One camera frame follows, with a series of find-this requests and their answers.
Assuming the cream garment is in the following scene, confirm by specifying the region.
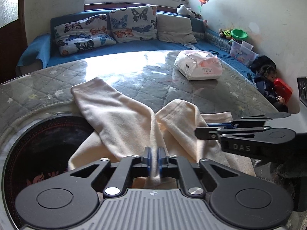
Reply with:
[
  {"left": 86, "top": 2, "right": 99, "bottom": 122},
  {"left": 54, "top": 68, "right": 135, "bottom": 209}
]
[{"left": 68, "top": 77, "right": 255, "bottom": 189}]

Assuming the child in dark clothes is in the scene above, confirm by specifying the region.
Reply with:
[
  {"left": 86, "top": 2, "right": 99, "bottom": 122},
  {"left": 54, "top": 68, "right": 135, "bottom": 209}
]
[{"left": 254, "top": 64, "right": 288, "bottom": 113}]

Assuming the red box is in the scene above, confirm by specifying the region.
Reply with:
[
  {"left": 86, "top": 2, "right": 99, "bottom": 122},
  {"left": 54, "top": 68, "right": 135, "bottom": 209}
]
[{"left": 274, "top": 78, "right": 293, "bottom": 104}]

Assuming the white tissue pack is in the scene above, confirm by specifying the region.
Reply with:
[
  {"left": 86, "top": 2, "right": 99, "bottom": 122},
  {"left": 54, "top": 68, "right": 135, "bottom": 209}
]
[{"left": 174, "top": 50, "right": 223, "bottom": 81}]

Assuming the clear plastic storage box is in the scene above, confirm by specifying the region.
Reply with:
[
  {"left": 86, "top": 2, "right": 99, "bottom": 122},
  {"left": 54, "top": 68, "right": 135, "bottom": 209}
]
[{"left": 229, "top": 41, "right": 259, "bottom": 67}]

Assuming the grey quilted table cover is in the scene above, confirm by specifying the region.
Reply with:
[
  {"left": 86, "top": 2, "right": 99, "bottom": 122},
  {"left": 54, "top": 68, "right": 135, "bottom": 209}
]
[{"left": 1, "top": 51, "right": 274, "bottom": 162}]

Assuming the black round induction cooktop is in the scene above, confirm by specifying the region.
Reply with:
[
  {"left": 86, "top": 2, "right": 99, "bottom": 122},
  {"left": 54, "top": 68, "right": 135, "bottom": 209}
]
[{"left": 2, "top": 114, "right": 94, "bottom": 229}]

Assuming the green plastic bowl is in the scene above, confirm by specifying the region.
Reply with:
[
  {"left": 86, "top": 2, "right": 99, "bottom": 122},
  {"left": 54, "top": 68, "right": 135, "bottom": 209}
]
[{"left": 230, "top": 29, "right": 248, "bottom": 40}]

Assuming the small green toy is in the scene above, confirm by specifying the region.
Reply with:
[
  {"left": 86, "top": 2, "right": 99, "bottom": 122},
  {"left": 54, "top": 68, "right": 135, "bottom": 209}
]
[{"left": 219, "top": 29, "right": 232, "bottom": 40}]

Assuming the beige cushion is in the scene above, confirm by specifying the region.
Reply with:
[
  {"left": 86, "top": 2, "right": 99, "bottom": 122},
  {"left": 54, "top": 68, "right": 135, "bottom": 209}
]
[{"left": 157, "top": 14, "right": 197, "bottom": 44}]

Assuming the plush toy on sofa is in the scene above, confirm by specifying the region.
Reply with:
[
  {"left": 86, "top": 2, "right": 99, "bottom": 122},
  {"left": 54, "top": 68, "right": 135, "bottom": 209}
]
[{"left": 176, "top": 4, "right": 196, "bottom": 18}]

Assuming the right butterfly pillow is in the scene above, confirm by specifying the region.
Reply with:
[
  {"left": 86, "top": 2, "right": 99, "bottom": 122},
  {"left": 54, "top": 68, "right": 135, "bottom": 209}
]
[{"left": 109, "top": 5, "right": 158, "bottom": 43}]

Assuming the butterfly pillow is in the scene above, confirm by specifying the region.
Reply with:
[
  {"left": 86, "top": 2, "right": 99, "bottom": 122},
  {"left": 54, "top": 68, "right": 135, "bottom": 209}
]
[
  {"left": 54, "top": 14, "right": 116, "bottom": 56},
  {"left": 109, "top": 5, "right": 158, "bottom": 43}
]

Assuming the left butterfly pillow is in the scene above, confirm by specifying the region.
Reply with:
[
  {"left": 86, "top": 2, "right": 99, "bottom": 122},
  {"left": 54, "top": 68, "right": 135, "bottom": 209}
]
[{"left": 54, "top": 14, "right": 116, "bottom": 56}]

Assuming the dark wooden door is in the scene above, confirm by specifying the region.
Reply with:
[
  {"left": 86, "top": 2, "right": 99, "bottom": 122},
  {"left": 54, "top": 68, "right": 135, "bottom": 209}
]
[{"left": 1, "top": 0, "right": 28, "bottom": 83}]

